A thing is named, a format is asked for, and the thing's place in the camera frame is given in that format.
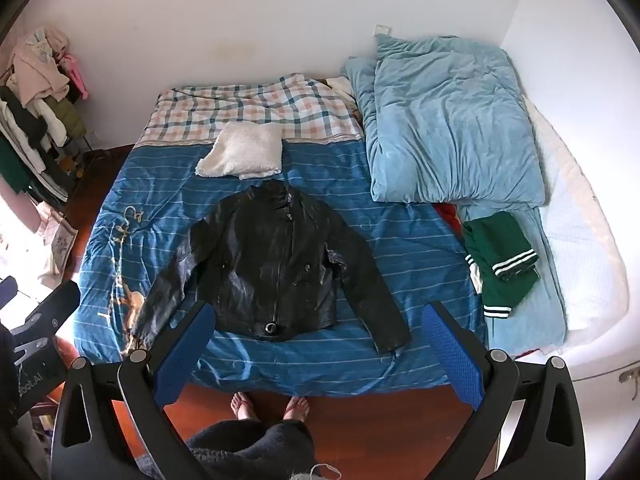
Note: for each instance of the blue striped bed sheet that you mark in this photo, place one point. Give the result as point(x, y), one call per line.
point(350, 220)

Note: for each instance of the light blue duvet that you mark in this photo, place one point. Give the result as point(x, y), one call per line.
point(445, 125)

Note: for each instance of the white fluffy folded garment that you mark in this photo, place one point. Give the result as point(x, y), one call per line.
point(242, 150)

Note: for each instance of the red cloth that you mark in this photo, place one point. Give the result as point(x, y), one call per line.
point(450, 217)

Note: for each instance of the cream pillow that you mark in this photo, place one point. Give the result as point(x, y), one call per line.
point(342, 89)

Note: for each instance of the plaid checkered pillow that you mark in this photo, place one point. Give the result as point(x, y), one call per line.
point(260, 107)

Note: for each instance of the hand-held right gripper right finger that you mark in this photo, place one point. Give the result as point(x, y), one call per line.
point(452, 355)

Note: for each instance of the black leather jacket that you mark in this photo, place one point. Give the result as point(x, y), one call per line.
point(270, 265)

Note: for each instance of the green garment with white stripes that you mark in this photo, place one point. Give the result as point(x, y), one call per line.
point(492, 245)

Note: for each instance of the person's foot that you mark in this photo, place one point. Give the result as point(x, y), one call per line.
point(298, 410)
point(245, 407)

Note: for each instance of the person's right foot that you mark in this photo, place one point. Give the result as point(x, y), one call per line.
point(298, 410)

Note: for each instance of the rack of hanging clothes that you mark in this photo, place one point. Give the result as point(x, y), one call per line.
point(35, 110)

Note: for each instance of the printed tote bag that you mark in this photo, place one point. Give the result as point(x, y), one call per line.
point(57, 245)

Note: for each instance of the white wall hook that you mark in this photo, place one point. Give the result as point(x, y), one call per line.
point(382, 30)

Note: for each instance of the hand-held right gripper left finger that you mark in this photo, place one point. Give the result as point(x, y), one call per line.
point(184, 357)

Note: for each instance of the person's left foot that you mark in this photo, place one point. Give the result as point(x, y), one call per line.
point(245, 407)

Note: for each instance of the white quilted mattress pad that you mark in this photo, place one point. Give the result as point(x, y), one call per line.
point(580, 260)

